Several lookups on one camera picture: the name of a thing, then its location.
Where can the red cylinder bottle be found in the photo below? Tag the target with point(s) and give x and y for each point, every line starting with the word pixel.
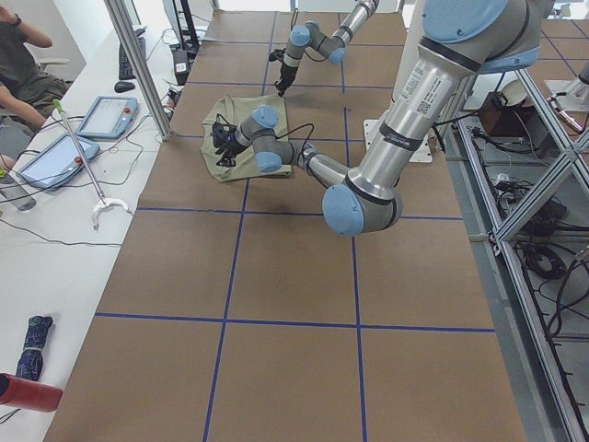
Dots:
pixel 28 394

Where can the aluminium frame rack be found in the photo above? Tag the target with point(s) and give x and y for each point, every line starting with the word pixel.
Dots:
pixel 526 175

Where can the seated person in green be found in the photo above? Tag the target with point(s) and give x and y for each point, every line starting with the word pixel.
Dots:
pixel 26 90

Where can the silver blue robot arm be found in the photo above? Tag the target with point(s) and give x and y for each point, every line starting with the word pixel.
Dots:
pixel 310 36
pixel 459 39

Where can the reacher grabber tool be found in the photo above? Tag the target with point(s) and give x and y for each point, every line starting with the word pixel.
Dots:
pixel 104 202

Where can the aluminium frame post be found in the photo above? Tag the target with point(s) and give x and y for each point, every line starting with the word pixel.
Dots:
pixel 124 29

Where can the folded dark blue umbrella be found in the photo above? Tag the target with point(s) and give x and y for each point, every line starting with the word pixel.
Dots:
pixel 30 363

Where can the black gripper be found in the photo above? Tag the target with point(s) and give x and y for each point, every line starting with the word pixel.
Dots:
pixel 286 72
pixel 229 146

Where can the blue teach pendant far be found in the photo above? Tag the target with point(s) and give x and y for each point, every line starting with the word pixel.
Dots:
pixel 108 118

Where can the blue teach pendant near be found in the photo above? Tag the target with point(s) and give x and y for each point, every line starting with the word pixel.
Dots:
pixel 54 166

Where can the black power adapter box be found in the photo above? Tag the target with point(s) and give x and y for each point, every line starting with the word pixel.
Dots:
pixel 181 66

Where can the blue teach pendant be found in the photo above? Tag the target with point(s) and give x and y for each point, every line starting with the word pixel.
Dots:
pixel 54 166
pixel 108 118

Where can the light green long-sleeve shirt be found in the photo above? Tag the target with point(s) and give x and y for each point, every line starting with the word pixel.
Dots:
pixel 261 129

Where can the black keyboard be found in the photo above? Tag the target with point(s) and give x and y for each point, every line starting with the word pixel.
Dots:
pixel 125 67

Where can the black computer mouse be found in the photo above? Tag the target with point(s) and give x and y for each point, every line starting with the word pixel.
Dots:
pixel 122 86

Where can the clear water bottle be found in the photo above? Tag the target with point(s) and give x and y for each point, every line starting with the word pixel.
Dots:
pixel 15 193

